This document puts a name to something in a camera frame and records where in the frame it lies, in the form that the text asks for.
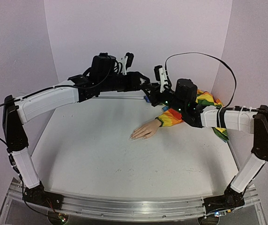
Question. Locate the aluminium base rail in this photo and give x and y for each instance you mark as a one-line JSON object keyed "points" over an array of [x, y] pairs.
{"points": [[136, 210]]}

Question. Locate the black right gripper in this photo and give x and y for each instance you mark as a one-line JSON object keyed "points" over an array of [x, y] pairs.
{"points": [[156, 98]]}

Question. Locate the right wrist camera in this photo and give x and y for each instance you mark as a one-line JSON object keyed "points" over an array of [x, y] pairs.
{"points": [[162, 77]]}

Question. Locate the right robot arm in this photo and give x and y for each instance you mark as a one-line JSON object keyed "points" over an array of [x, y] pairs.
{"points": [[240, 118]]}

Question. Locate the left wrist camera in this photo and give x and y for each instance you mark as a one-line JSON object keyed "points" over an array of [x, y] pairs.
{"points": [[126, 62]]}

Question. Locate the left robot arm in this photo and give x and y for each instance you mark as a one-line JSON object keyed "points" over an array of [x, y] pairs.
{"points": [[104, 75]]}

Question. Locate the mannequin hand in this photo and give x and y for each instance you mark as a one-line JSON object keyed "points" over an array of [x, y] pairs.
{"points": [[146, 131]]}

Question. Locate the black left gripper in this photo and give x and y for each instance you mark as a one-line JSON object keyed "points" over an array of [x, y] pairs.
{"points": [[136, 84]]}

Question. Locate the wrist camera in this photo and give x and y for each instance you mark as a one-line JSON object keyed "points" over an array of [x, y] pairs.
{"points": [[126, 62], [162, 77]]}

